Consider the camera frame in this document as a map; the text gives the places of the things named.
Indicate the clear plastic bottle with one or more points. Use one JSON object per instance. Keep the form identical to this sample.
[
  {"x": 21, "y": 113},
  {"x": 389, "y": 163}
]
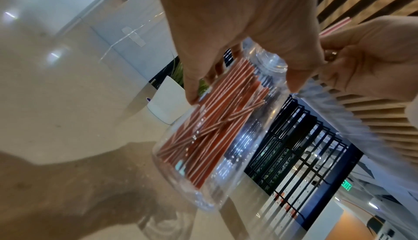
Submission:
[{"x": 228, "y": 156}]

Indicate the person's right hand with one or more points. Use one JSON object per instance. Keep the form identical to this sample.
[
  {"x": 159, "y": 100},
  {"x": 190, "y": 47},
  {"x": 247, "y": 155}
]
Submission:
[{"x": 375, "y": 60}]

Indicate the bundle of red striped straws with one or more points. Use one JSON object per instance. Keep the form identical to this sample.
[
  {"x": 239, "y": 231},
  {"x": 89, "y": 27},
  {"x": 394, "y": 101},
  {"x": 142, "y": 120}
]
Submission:
[{"x": 215, "y": 120}]

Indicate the white plant pot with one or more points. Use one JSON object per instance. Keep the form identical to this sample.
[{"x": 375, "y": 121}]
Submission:
[{"x": 166, "y": 102}]

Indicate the green exit sign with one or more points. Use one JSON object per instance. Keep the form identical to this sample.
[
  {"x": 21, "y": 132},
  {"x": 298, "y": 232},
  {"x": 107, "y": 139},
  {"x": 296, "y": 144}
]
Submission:
[{"x": 346, "y": 185}]

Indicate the clear acrylic box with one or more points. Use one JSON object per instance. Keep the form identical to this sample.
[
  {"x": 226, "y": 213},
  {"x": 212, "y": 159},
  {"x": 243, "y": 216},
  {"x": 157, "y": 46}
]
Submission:
[{"x": 130, "y": 37}]

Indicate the person's left hand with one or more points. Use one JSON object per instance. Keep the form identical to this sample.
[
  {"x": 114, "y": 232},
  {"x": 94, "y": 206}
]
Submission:
[{"x": 238, "y": 14}]

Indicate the red white striped straw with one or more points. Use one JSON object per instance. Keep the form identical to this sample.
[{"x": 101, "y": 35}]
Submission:
[{"x": 336, "y": 26}]

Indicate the green plant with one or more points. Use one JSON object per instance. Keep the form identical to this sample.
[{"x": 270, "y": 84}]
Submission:
[{"x": 178, "y": 69}]

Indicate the black metal grid railing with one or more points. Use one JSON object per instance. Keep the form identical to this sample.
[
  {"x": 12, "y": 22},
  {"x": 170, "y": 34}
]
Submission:
[{"x": 294, "y": 156}]

